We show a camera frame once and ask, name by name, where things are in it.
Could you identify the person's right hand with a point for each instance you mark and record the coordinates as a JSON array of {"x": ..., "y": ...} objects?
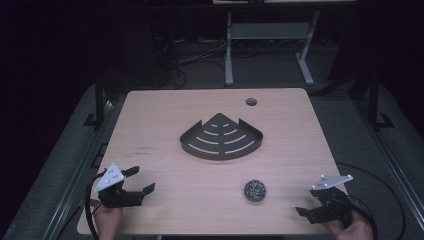
[{"x": 358, "y": 231}]

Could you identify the person's left hand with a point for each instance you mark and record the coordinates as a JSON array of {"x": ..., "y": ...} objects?
[{"x": 108, "y": 221}]

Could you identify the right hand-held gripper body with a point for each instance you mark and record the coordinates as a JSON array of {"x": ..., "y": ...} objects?
[{"x": 336, "y": 203}]

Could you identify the black metal corner shelf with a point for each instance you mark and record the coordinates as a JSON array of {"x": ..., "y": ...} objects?
[{"x": 221, "y": 146}]

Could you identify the aluminium frame rail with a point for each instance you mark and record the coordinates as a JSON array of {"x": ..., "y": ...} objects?
[
  {"x": 76, "y": 173},
  {"x": 393, "y": 160}
]

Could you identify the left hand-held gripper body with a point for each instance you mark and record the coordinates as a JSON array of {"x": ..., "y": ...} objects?
[{"x": 111, "y": 186}]

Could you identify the white metal frame stand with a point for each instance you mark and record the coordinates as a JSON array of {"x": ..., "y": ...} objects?
[{"x": 266, "y": 31}]

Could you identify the black upright post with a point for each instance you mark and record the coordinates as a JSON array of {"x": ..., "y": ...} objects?
[{"x": 99, "y": 100}]

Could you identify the black speckled ball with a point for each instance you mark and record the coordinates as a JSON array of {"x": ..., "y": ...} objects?
[{"x": 255, "y": 190}]

